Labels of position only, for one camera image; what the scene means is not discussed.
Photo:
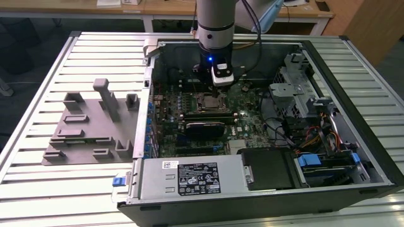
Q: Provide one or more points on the grey parts rack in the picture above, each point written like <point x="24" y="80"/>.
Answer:
<point x="95" y="127"/>

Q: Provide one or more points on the grey furniture leg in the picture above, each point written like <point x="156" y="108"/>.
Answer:
<point x="6" y="91"/>

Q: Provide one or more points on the black phone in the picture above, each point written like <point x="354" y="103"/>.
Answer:
<point x="323" y="6"/>

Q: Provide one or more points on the CPU socket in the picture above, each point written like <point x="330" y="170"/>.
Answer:
<point x="215" y="110"/>

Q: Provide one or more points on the blue case latch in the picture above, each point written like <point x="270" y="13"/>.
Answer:
<point x="118" y="181"/>

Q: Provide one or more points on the silver power supply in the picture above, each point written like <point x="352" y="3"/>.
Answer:
<point x="158" y="186"/>

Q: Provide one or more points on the black PC case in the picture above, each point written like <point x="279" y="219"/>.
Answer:
<point x="220" y="212"/>

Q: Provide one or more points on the small white box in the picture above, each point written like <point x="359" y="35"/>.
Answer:
<point x="132" y="2"/>

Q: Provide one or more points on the blue port connector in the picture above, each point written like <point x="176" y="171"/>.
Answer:
<point x="148" y="123"/>
<point x="148" y="150"/>
<point x="151" y="107"/>

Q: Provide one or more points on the black plastic shroud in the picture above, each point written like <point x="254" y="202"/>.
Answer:
<point x="271" y="168"/>

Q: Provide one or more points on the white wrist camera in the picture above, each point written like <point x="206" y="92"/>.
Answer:
<point x="224" y="79"/>

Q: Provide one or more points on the hard disk in blue carrier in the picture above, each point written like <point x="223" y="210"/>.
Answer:
<point x="307" y="160"/>

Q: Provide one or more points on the black graphics card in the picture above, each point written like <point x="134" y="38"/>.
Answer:
<point x="206" y="130"/>

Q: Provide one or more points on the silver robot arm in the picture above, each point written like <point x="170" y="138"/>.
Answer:
<point x="215" y="23"/>

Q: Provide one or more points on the green RAM stick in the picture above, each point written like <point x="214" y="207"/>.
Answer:
<point x="79" y="141"/>

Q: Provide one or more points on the silver chipset heatsink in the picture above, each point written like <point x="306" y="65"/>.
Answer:
<point x="238" y="144"/>

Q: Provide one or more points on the wooden cabinet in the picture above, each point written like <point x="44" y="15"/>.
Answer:
<point x="372" y="23"/>

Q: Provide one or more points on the large white box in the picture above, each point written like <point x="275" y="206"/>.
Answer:
<point x="108" y="2"/>

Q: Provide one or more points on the wooden desk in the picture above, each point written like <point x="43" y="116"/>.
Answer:
<point x="310" y="14"/>

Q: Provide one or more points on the black RAM slot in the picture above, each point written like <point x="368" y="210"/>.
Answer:
<point x="187" y="84"/>
<point x="208" y="117"/>
<point x="208" y="114"/>
<point x="230" y="121"/>
<point x="187" y="81"/>
<point x="187" y="87"/>

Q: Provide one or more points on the green motherboard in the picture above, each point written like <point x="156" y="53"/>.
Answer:
<point x="252" y="132"/>

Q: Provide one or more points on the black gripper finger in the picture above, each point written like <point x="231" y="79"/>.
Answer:
<point x="198" y="73"/>

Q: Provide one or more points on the metal drive cage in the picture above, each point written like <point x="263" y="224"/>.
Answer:
<point x="284" y="91"/>

